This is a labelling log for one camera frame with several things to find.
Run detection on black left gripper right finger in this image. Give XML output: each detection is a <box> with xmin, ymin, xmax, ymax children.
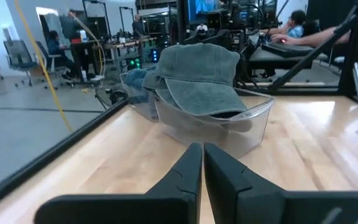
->
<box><xmin>203</xmin><ymin>142</ymin><xmax>358</xmax><ymax>224</ymax></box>

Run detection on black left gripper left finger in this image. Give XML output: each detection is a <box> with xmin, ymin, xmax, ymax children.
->
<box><xmin>34</xmin><ymin>142</ymin><xmax>204</xmax><ymax>224</ymax></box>

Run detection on clear square plastic bin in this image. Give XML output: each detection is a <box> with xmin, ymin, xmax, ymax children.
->
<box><xmin>152</xmin><ymin>86</ymin><xmax>275</xmax><ymax>160</ymax></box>

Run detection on green washed cap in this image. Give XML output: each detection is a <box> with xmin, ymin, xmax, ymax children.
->
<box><xmin>153</xmin><ymin>42</ymin><xmax>249</xmax><ymax>118</ymax></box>
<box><xmin>142</xmin><ymin>70</ymin><xmax>183</xmax><ymax>109</ymax></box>

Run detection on blue denim cap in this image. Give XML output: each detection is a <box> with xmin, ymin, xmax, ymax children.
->
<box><xmin>123</xmin><ymin>67</ymin><xmax>158</xmax><ymax>90</ymax></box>

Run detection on person's forearm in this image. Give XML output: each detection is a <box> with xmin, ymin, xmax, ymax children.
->
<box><xmin>271</xmin><ymin>26</ymin><xmax>352</xmax><ymax>47</ymax></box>

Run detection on tall clear plastic container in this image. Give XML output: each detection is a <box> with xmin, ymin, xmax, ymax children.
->
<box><xmin>119</xmin><ymin>70</ymin><xmax>160</xmax><ymax>123</ymax></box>

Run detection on grey desk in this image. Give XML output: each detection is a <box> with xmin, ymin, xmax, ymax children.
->
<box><xmin>248</xmin><ymin>46</ymin><xmax>331</xmax><ymax>71</ymax></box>

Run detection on black keyboard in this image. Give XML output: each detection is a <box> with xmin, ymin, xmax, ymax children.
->
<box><xmin>261</xmin><ymin>42</ymin><xmax>315</xmax><ymax>59</ymax></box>

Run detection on black desk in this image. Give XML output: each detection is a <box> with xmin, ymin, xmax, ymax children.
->
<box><xmin>70</xmin><ymin>39</ymin><xmax>106</xmax><ymax>83</ymax></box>

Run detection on person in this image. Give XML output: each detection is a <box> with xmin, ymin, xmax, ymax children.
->
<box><xmin>47</xmin><ymin>30</ymin><xmax>78</xmax><ymax>80</ymax></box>
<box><xmin>131</xmin><ymin>14</ymin><xmax>145</xmax><ymax>36</ymax></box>
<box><xmin>259</xmin><ymin>9</ymin><xmax>308</xmax><ymax>43</ymax></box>

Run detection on blue screen monitor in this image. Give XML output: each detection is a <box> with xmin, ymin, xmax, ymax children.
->
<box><xmin>186</xmin><ymin>0</ymin><xmax>221</xmax><ymax>25</ymax></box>

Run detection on black table frame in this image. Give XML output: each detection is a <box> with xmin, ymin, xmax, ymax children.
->
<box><xmin>0</xmin><ymin>0</ymin><xmax>358</xmax><ymax>215</ymax></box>

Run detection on yellow hanging cable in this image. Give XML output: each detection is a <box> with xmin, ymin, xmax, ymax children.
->
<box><xmin>13</xmin><ymin>0</ymin><xmax>74</xmax><ymax>133</ymax></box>

